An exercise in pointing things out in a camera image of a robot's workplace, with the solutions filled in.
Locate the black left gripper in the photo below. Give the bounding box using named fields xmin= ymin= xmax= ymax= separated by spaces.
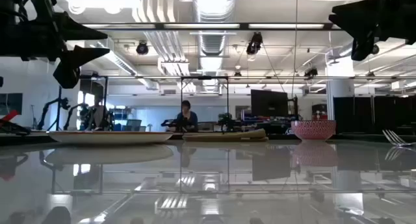
xmin=0 ymin=0 xmax=111 ymax=90

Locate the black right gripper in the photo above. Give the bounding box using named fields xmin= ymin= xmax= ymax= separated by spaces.
xmin=328 ymin=0 xmax=416 ymax=62

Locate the orange plate with white underside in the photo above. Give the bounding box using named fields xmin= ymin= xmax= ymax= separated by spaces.
xmin=47 ymin=130 xmax=175 ymax=145

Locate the red white patterned bowl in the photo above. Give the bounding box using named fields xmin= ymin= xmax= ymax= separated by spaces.
xmin=291 ymin=119 xmax=337 ymax=142

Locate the silver metal fork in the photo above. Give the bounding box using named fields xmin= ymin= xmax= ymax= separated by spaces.
xmin=382 ymin=129 xmax=416 ymax=147

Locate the silver ceiling pipe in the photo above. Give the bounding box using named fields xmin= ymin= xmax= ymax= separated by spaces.
xmin=328 ymin=42 xmax=416 ymax=65

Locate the black room partition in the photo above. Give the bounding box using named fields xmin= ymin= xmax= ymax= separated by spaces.
xmin=333 ymin=95 xmax=416 ymax=134

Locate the red storage shelf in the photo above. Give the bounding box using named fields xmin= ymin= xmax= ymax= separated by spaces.
xmin=311 ymin=103 xmax=328 ymax=121

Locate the red and black clamp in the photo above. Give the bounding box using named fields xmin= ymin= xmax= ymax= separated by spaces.
xmin=0 ymin=109 xmax=32 ymax=136

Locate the black monitor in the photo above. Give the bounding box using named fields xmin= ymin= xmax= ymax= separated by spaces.
xmin=250 ymin=89 xmax=289 ymax=118

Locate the black overhead light bar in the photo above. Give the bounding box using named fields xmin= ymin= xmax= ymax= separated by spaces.
xmin=81 ymin=21 xmax=342 ymax=31

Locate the folded tan cloth napkin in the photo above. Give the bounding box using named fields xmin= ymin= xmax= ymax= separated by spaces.
xmin=181 ymin=128 xmax=270 ymax=143

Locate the white ceiling air duct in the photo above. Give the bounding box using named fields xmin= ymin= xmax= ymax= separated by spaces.
xmin=94 ymin=35 xmax=160 ymax=90

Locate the black background rig frame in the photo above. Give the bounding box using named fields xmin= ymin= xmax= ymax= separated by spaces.
xmin=180 ymin=75 xmax=229 ymax=133
xmin=57 ymin=75 xmax=109 ymax=131

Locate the dark wall screen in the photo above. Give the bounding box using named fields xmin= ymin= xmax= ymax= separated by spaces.
xmin=0 ymin=93 xmax=23 ymax=116

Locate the black aluminium table frame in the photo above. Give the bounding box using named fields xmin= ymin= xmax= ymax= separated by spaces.
xmin=0 ymin=132 xmax=416 ymax=144

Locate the silver ribbed ventilation duct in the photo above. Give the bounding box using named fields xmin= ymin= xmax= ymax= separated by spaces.
xmin=191 ymin=0 xmax=237 ymax=92

